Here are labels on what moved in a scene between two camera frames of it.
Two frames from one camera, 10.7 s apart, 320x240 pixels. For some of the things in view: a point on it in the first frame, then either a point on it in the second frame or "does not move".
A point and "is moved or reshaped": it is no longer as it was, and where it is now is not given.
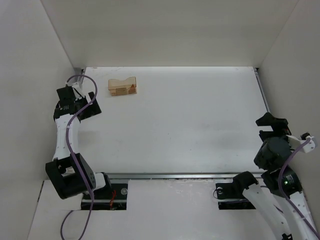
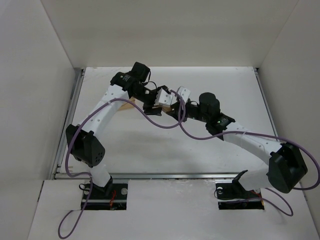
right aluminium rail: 262,89 does not move
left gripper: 90,110 to 152,102
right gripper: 272,130 to 181,110
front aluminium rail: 174,176 does not move
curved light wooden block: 121,87 is moved or reshaped
